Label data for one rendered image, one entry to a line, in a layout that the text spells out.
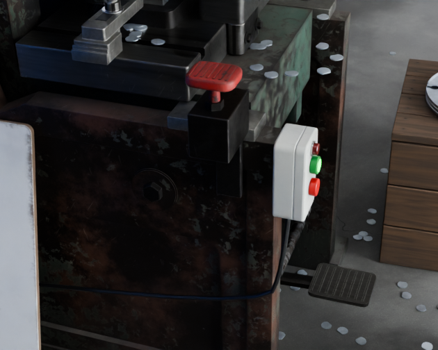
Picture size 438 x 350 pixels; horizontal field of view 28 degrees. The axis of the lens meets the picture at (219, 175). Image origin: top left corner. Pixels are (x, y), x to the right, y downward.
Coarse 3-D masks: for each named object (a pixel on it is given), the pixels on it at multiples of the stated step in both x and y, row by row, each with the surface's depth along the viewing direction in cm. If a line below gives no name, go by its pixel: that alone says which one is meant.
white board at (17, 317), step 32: (0, 128) 143; (32, 128) 142; (0, 160) 145; (32, 160) 144; (0, 192) 148; (32, 192) 146; (0, 224) 150; (32, 224) 148; (0, 256) 152; (32, 256) 150; (0, 288) 155; (32, 288) 153; (0, 320) 157; (32, 320) 155
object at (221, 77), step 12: (192, 72) 118; (204, 72) 117; (216, 72) 117; (228, 72) 118; (240, 72) 118; (192, 84) 117; (204, 84) 116; (216, 84) 115; (228, 84) 115; (216, 96) 119
